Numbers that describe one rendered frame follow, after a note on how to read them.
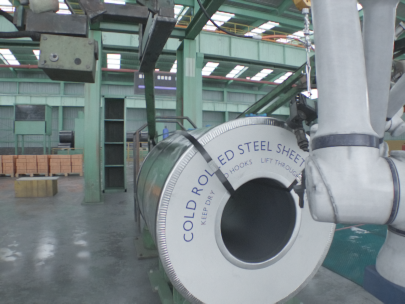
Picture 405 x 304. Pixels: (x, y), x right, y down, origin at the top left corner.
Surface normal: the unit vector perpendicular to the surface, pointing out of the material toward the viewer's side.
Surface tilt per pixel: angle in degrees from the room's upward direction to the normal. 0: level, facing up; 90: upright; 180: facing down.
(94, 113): 90
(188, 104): 90
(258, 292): 90
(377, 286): 90
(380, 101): 111
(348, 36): 80
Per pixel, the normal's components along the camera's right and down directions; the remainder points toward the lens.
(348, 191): -0.28, -0.04
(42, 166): 0.29, 0.02
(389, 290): -0.99, 0.00
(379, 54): -0.37, 0.38
